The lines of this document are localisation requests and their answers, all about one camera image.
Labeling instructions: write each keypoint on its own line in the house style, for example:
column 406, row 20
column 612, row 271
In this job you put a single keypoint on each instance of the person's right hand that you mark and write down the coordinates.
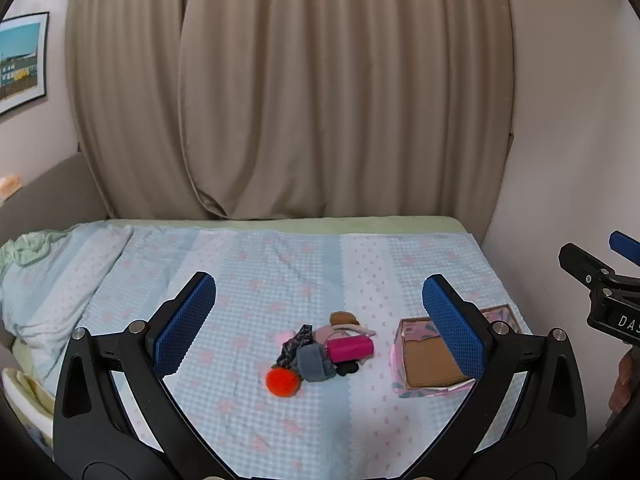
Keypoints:
column 622, row 380

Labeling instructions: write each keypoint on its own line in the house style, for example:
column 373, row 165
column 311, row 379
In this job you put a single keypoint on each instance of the grey cloth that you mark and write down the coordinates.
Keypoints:
column 312, row 362

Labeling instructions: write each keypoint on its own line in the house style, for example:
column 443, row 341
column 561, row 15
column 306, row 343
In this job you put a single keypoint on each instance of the small orange object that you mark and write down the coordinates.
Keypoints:
column 9, row 186

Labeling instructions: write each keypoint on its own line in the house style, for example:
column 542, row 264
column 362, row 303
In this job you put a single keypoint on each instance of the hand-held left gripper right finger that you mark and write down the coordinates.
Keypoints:
column 455, row 330

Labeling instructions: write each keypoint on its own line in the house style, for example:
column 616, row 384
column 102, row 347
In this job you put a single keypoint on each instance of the brown plush toy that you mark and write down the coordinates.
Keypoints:
column 342, row 318

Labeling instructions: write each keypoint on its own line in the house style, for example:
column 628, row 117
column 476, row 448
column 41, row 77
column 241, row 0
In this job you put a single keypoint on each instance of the magenta cloth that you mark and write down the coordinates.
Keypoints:
column 350, row 349

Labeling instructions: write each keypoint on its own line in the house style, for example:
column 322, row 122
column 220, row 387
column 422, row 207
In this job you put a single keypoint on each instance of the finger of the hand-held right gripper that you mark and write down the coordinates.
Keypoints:
column 626, row 246
column 582, row 262

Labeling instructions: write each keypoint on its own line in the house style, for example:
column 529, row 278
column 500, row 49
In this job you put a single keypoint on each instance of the floral cardboard box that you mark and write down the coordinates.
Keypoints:
column 430, row 360

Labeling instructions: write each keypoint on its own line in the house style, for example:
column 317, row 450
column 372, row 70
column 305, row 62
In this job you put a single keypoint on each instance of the dark patterned cloth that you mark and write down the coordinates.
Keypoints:
column 295, row 342

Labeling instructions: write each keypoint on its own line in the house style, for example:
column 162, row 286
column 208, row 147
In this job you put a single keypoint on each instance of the framed wall picture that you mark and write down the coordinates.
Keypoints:
column 20, row 60

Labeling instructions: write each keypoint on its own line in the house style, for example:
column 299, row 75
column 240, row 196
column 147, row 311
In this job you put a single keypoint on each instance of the pink soft cloth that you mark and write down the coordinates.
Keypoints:
column 325, row 334

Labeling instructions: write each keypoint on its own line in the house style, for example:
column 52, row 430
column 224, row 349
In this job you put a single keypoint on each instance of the yellow striped cloth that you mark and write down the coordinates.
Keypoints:
column 25, row 395

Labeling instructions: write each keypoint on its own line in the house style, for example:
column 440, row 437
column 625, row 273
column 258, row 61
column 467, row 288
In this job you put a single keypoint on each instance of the taupe padded headboard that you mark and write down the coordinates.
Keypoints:
column 55, row 195

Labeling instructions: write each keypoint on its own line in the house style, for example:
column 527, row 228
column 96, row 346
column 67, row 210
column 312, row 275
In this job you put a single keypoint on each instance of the beige curtain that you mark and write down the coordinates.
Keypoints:
column 350, row 85
column 125, row 85

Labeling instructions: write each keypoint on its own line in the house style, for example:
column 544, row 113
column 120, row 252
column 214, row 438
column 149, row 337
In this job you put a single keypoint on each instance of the orange pom-pom ball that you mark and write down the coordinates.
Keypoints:
column 282, row 382

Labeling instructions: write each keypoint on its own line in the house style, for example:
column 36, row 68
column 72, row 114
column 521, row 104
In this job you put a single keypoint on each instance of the green crumpled pillow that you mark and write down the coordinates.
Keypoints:
column 30, row 250

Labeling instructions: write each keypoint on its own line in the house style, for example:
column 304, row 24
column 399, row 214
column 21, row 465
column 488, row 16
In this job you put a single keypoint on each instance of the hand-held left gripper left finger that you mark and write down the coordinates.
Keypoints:
column 185, row 325

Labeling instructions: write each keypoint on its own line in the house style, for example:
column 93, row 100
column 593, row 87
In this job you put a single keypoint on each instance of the black cloth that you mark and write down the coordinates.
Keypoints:
column 347, row 369

